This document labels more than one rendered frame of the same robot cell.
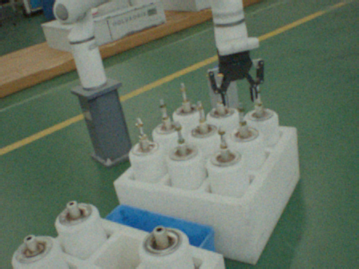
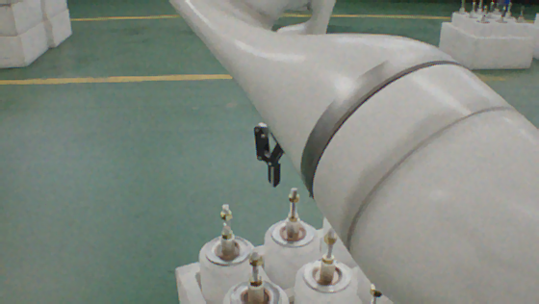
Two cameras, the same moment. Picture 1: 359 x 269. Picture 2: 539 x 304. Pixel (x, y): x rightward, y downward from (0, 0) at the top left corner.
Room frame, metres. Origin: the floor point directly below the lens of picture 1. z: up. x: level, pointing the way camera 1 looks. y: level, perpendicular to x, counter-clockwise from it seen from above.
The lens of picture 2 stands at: (1.56, 0.13, 0.75)
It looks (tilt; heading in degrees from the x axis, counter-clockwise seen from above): 27 degrees down; 211
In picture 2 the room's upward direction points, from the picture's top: straight up
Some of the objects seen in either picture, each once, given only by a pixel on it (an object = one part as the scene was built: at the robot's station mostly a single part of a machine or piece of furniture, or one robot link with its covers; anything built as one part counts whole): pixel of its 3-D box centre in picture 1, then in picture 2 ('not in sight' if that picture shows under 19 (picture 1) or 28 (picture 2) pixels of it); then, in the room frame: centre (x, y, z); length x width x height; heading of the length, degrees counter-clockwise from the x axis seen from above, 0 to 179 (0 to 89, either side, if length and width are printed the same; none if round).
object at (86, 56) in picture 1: (89, 63); not in sight; (1.49, 0.26, 0.39); 0.09 x 0.09 x 0.17; 32
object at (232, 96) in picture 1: (226, 114); not in sight; (1.32, -0.18, 0.16); 0.07 x 0.07 x 0.31; 55
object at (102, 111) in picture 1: (106, 122); not in sight; (1.49, 0.26, 0.15); 0.15 x 0.15 x 0.30; 32
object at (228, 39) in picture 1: (232, 33); not in sight; (0.95, -0.17, 0.52); 0.11 x 0.09 x 0.06; 2
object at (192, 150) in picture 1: (183, 153); not in sight; (0.94, -0.01, 0.25); 0.08 x 0.08 x 0.01
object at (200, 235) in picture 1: (157, 246); not in sight; (0.84, 0.11, 0.06); 0.30 x 0.11 x 0.12; 52
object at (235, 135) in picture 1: (244, 134); (292, 233); (0.97, -0.17, 0.25); 0.08 x 0.08 x 0.01
